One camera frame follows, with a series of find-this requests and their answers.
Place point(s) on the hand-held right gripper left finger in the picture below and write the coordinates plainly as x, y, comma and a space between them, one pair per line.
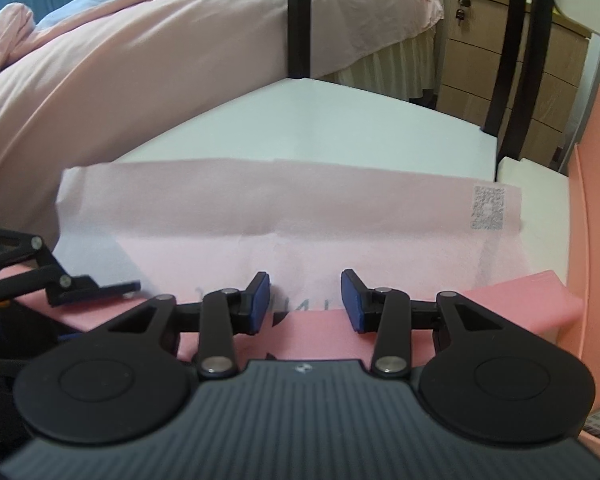
259, 305

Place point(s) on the white chair with black frame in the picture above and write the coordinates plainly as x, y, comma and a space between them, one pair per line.
305, 120
530, 200

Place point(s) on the bed with pink sheet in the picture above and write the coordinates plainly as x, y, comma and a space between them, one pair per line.
180, 60

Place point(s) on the wooden drawer cabinet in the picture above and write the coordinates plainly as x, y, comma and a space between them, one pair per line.
467, 60

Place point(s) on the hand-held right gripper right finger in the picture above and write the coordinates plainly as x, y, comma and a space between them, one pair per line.
352, 305

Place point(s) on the keys in drawer lock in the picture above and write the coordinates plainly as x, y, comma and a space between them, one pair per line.
462, 15

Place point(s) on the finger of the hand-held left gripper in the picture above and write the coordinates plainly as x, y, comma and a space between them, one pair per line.
75, 285

